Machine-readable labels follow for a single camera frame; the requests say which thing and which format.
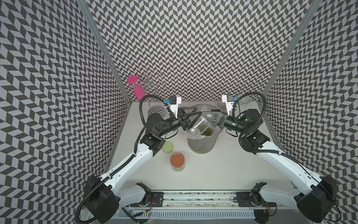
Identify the light green jar lid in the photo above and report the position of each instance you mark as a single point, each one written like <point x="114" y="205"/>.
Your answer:
<point x="168" y="147"/>

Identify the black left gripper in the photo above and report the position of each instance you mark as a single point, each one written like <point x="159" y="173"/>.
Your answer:
<point x="185" y="122"/>

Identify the glass jar with mung beans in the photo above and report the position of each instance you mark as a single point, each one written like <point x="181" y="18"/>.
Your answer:
<point x="202" y="128"/>

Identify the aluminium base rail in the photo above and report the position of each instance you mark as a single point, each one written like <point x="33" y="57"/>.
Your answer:
<point x="180" y="206"/>

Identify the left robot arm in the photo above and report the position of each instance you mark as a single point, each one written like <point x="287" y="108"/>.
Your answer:
<point x="104" y="195"/>

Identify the aluminium corner frame post left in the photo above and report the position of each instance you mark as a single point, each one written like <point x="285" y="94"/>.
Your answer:
<point x="83" y="6"/>

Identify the wire stand with pink discs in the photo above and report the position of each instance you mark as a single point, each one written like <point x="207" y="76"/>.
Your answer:
<point x="144" y="84"/>

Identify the aluminium corner frame post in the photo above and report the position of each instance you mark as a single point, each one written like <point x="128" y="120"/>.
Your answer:
<point x="313" y="8"/>
<point x="83" y="6"/>

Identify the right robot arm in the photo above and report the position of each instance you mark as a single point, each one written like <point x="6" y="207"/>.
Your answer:
<point x="314" y="196"/>

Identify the green patterned ceramic bowl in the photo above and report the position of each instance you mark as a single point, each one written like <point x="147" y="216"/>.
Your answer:
<point x="244" y="100"/>

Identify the grey mesh waste bin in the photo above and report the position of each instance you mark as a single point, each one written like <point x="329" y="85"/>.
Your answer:
<point x="203" y="146"/>

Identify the aluminium corner frame post right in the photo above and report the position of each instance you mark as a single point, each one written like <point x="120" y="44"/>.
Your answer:
<point x="313" y="8"/>

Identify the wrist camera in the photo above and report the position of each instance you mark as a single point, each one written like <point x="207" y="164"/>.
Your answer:
<point x="174" y="102"/>
<point x="228" y="102"/>

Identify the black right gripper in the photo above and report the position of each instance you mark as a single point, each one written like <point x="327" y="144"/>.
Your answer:
<point x="219" y="119"/>

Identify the clear plastic bin liner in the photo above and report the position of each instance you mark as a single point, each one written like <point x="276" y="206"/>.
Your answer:
<point x="200" y="108"/>

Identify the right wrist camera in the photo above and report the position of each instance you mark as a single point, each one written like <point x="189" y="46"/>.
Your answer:
<point x="228" y="102"/>

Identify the red striped ceramic bowl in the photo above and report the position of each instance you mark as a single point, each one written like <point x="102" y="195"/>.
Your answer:
<point x="222" y="105"/>

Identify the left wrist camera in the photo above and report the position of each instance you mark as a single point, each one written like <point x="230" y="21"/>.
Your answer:
<point x="174" y="102"/>

